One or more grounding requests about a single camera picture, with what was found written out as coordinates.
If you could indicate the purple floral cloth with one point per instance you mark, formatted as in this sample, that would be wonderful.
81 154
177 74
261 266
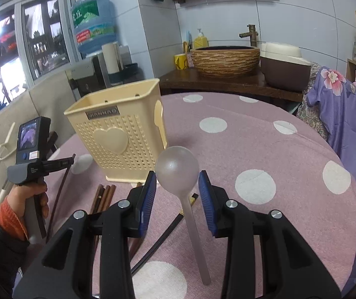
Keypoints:
349 115

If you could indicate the cream perforated utensil holder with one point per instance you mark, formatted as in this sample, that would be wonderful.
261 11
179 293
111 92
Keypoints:
109 149

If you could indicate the black chopstick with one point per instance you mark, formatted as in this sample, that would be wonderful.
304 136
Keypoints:
165 236

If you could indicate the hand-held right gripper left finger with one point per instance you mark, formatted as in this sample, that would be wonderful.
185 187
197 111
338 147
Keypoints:
146 207

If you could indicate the translucent plastic spoon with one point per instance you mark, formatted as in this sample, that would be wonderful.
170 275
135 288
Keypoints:
176 168

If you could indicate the yellow mug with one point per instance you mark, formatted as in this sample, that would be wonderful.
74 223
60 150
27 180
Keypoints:
181 61

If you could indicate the grey water dispenser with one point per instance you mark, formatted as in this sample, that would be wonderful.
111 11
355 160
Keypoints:
82 68

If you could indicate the dark teal towel holder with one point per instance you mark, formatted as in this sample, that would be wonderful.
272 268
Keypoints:
128 71

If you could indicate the bronze faucet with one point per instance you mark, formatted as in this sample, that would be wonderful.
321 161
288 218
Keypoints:
252 35

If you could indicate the pink polka dot tablecloth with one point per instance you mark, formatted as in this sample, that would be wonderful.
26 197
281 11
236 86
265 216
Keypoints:
259 149

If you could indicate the window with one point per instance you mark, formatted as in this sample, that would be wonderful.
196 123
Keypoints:
3 68

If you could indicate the dark wooden counter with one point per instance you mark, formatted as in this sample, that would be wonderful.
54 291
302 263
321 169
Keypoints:
181 82

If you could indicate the white paper towel roll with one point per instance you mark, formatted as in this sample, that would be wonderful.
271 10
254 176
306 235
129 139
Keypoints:
110 59

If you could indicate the dark wooden chair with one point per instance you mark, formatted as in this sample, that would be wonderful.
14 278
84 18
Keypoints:
53 143

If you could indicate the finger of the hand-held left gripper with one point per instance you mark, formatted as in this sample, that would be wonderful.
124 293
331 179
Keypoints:
61 163

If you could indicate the paisley cloth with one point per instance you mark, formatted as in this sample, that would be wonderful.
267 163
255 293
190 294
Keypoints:
313 115

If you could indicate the person's left hand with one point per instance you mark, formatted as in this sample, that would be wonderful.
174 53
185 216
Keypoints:
17 197

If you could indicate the brown and cream container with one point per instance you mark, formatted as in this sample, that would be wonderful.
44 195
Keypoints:
284 71

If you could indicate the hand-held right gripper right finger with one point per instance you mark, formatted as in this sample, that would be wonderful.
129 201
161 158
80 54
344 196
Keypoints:
207 207

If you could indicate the woven pattern basin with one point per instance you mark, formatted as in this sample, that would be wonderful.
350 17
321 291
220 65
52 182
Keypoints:
224 62

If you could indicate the blue water bottle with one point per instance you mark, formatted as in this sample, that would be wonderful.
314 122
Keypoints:
93 21

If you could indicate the yellow soap bottle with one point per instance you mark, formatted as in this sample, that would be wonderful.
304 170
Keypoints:
201 41

